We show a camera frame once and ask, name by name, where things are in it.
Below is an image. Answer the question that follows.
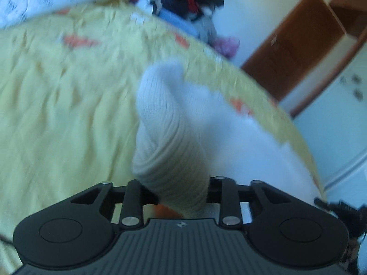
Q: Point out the brown wooden door frame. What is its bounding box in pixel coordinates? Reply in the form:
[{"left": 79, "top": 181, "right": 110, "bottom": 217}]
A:
[{"left": 278, "top": 0, "right": 367, "bottom": 118}]

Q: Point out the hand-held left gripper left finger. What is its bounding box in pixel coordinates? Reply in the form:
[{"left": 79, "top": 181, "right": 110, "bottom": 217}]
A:
[{"left": 70, "top": 179, "right": 159, "bottom": 231}]

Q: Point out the grey plastic bag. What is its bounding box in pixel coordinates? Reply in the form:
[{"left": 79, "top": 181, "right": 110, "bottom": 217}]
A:
[{"left": 198, "top": 14, "right": 218, "bottom": 42}]

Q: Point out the white knitted sweater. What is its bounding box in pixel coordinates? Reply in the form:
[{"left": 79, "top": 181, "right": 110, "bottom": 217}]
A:
[{"left": 132, "top": 60, "right": 326, "bottom": 218}]

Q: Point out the brown wooden door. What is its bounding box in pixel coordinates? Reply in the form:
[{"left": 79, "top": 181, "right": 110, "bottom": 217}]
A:
[{"left": 242, "top": 0, "right": 349, "bottom": 102}]

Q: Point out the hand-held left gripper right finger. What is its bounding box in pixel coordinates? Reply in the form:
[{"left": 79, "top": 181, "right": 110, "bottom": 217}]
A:
[{"left": 206, "top": 176, "right": 287, "bottom": 231}]

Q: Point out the light blue knitted sweater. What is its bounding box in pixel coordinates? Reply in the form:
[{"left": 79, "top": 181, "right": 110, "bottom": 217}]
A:
[{"left": 159, "top": 7, "right": 198, "bottom": 38}]

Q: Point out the yellow printed bedsheet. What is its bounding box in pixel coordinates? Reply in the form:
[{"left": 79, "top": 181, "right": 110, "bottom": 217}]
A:
[{"left": 0, "top": 1, "right": 326, "bottom": 264}]

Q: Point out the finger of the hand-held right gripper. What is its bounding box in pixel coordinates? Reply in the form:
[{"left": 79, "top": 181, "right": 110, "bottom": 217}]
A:
[{"left": 314, "top": 197, "right": 343, "bottom": 215}]

